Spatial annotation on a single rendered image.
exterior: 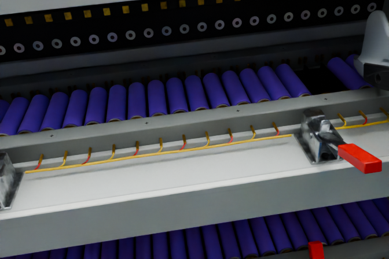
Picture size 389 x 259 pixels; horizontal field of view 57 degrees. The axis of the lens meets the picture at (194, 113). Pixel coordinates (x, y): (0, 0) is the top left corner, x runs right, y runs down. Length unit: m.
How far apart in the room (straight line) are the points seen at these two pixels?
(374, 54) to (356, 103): 0.05
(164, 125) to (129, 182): 0.06
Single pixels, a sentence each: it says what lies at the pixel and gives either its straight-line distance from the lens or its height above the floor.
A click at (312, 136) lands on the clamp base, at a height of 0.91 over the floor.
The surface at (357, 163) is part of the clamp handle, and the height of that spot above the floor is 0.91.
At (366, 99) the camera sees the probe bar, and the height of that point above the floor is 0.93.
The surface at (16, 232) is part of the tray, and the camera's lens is 0.32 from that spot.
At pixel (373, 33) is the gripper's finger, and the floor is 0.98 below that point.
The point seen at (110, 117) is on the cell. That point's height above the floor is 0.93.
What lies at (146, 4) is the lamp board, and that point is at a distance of 0.41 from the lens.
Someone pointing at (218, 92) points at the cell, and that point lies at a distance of 0.36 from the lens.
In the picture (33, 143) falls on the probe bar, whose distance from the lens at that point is 0.33.
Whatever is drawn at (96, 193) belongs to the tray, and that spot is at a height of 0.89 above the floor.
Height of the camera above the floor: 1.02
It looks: 15 degrees down
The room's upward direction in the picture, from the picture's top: 6 degrees counter-clockwise
